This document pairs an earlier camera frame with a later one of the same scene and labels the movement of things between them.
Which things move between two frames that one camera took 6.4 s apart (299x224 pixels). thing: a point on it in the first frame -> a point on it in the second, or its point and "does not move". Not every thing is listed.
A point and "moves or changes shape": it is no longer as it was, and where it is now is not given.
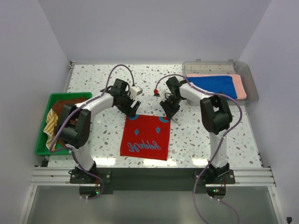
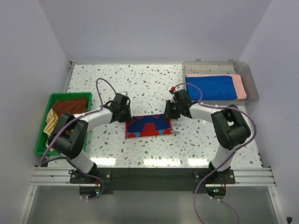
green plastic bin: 42,147 does not move
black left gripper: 129,111 -> 128,117
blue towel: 222,85 does not move
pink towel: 238,86 does not move
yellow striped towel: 51,120 does not move
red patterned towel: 146,136 moves or changes shape
